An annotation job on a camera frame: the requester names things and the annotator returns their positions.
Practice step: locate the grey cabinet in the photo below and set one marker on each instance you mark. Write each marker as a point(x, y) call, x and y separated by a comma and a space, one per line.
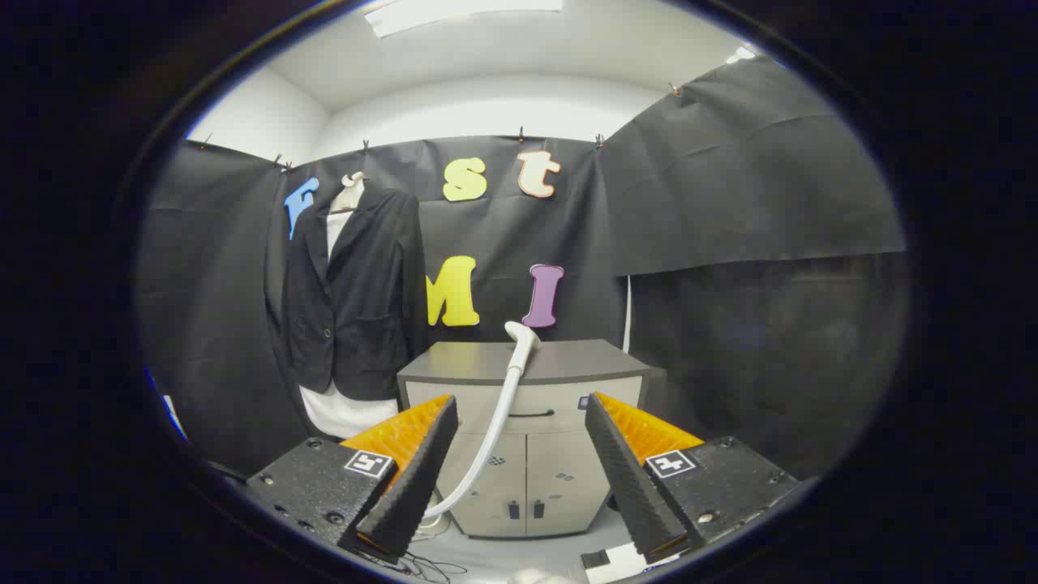
point(486, 361)

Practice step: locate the ceiling light panel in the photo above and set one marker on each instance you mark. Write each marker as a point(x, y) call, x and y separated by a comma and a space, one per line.
point(454, 12)

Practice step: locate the blue and white floor item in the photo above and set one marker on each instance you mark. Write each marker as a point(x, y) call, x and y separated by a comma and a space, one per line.
point(174, 415)

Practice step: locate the white and black floor item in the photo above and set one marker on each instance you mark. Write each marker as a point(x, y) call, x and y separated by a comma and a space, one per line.
point(624, 560)

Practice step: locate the white garment steamer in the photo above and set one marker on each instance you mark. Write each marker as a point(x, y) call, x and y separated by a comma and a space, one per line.
point(519, 341)

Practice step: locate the white mannequin torso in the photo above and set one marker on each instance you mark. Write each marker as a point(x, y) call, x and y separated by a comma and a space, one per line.
point(345, 414)

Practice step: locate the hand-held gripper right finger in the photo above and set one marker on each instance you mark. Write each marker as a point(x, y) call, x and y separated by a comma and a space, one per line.
point(628, 487)

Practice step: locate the black suit jacket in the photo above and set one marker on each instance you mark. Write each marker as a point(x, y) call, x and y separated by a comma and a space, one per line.
point(365, 284)

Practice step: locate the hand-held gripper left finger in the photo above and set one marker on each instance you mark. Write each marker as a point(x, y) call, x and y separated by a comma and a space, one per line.
point(418, 478)

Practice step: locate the black backdrop cloth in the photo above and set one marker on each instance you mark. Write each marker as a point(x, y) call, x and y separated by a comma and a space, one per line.
point(730, 203)

